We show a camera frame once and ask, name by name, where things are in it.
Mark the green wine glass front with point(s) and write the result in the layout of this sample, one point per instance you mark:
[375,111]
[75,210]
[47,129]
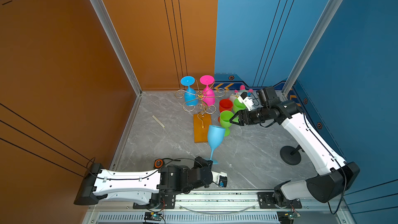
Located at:
[224,119]

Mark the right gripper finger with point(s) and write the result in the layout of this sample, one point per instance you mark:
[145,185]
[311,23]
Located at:
[235,117]
[235,121]

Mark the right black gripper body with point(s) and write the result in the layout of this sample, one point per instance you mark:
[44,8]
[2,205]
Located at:
[255,115]

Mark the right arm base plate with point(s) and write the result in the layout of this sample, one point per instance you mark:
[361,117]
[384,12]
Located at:
[271,200]

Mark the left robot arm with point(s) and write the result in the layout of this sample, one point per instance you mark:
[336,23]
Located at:
[147,188]

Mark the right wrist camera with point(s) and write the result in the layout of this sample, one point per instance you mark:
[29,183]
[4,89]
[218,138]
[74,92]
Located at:
[245,99]

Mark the blue wine glass back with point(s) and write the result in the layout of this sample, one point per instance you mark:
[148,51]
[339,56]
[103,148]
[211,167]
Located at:
[190,94]

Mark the left circuit board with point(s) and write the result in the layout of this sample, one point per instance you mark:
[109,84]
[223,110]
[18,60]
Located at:
[154,218]

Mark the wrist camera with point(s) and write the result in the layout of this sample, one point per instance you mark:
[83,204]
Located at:
[245,99]
[220,179]

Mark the wooden rack base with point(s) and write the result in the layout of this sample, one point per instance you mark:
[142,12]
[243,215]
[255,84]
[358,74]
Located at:
[201,123]

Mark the right circuit board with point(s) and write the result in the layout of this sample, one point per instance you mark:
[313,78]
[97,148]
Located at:
[288,217]

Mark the red wine glass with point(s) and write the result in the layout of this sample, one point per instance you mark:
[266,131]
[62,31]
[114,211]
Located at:
[225,105]

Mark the green wine glass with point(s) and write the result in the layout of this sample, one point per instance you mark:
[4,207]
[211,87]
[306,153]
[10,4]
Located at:
[224,119]
[238,106]

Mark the white plush bird toy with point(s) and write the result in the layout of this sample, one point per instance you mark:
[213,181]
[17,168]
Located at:
[237,93]

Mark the black round stand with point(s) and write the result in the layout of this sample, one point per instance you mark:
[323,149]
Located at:
[291,155]

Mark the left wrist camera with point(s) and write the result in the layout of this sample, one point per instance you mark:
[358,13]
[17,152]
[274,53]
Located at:
[220,179]

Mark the aluminium front rail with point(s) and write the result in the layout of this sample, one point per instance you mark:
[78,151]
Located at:
[221,207]

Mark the circuit board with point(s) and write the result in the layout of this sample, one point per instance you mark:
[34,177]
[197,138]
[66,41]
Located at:
[288,217]
[154,218]

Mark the pink wine glass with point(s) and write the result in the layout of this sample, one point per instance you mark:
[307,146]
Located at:
[208,94]

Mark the orange black tape measure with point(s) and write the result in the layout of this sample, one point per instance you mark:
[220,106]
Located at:
[159,163]

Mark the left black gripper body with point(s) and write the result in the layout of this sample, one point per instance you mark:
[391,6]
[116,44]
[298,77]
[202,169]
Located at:
[199,164]

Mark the blue wine glass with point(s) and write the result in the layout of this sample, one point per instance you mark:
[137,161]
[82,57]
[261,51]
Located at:
[190,94]
[215,137]

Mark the gold wire glass rack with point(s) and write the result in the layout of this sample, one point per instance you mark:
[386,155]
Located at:
[201,105]

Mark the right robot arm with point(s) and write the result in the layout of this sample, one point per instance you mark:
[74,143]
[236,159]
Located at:
[334,175]

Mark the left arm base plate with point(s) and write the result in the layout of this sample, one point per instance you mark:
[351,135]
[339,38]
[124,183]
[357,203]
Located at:
[159,202]

